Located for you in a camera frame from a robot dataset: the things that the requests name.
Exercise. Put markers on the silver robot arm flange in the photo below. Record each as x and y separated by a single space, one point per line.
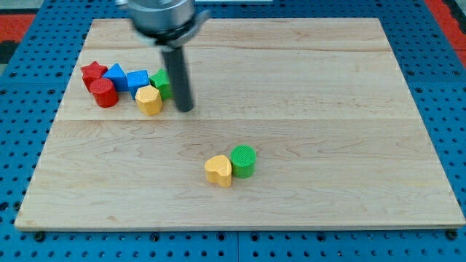
168 24

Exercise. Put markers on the blue cube block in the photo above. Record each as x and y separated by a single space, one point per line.
136 80

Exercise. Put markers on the green cylinder block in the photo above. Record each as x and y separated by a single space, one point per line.
243 159

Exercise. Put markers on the yellow heart block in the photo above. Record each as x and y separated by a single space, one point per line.
218 169

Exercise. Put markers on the yellow hexagon block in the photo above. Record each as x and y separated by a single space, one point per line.
149 100

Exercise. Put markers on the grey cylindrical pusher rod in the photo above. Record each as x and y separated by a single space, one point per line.
178 74

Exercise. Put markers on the wooden board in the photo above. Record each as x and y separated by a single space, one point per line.
339 142

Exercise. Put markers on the blue triangle block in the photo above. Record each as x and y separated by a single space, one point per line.
118 78

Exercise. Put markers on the red cylinder block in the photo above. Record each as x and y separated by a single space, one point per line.
104 93

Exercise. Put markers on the red star block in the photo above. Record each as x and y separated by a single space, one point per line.
92 72

